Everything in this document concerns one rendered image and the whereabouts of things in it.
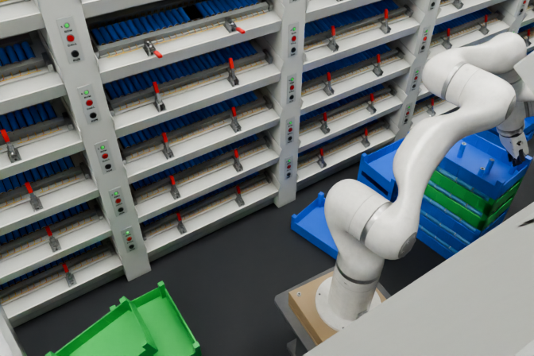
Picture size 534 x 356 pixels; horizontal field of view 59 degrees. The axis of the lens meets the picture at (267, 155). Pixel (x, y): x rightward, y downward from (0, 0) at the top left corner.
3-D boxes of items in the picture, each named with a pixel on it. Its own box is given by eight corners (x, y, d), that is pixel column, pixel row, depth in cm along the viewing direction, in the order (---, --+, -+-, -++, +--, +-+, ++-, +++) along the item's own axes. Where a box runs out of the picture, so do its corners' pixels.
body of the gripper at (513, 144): (531, 130, 150) (532, 153, 157) (512, 112, 158) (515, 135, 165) (508, 141, 151) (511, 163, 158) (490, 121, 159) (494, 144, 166)
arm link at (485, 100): (347, 231, 121) (400, 272, 113) (332, 222, 111) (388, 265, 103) (464, 73, 121) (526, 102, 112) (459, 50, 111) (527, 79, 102)
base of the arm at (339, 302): (394, 317, 135) (410, 278, 123) (339, 346, 127) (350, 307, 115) (354, 267, 147) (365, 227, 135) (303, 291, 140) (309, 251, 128)
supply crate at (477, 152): (524, 174, 170) (533, 157, 165) (494, 200, 160) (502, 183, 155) (452, 134, 187) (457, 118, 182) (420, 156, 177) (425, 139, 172)
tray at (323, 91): (407, 72, 213) (420, 50, 201) (297, 117, 187) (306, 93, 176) (379, 43, 221) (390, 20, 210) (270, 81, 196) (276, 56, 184)
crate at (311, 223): (376, 238, 199) (379, 226, 193) (348, 268, 187) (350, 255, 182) (319, 203, 214) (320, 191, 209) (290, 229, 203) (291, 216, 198)
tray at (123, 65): (280, 30, 158) (285, 7, 150) (101, 84, 133) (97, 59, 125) (249, -6, 166) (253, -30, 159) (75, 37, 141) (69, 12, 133)
